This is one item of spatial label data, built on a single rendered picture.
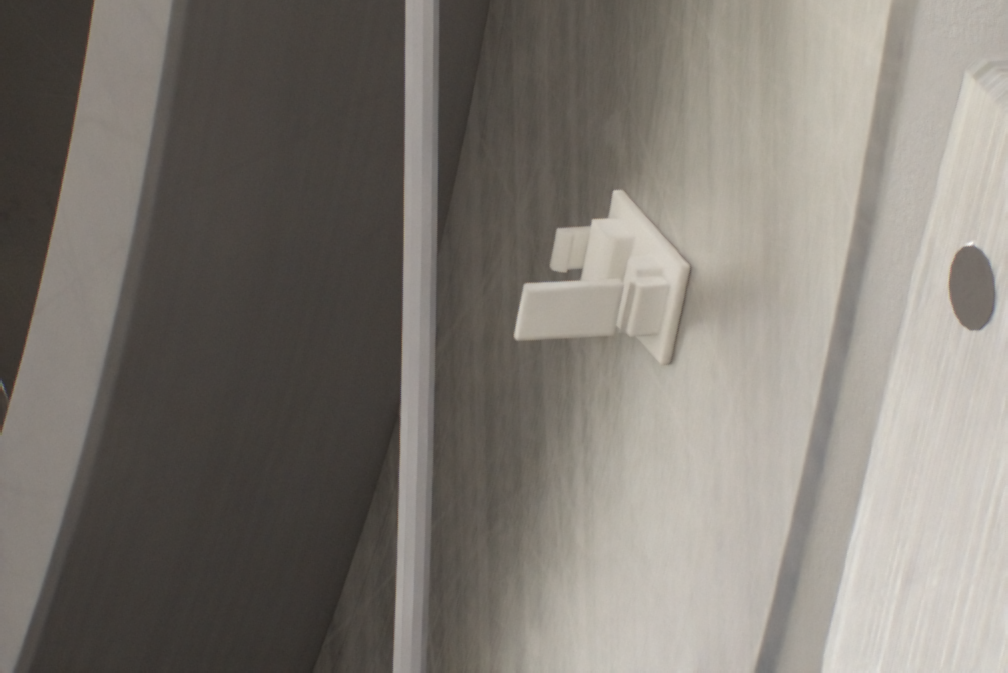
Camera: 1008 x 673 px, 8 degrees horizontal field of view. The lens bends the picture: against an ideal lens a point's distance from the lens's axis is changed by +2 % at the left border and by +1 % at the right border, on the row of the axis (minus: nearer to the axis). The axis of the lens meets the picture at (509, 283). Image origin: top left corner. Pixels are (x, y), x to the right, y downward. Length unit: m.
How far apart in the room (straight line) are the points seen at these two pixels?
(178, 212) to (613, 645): 0.09
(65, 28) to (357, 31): 0.89
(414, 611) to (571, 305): 0.05
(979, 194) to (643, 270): 0.10
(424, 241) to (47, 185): 0.90
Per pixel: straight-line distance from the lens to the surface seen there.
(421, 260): 0.95
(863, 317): 0.91
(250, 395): 1.02
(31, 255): 1.84
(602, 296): 0.94
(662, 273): 0.95
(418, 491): 0.96
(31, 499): 1.03
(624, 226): 0.96
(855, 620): 0.89
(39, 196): 1.85
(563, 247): 0.96
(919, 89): 0.89
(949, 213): 0.86
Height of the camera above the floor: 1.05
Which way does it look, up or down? 5 degrees down
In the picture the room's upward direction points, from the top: 1 degrees counter-clockwise
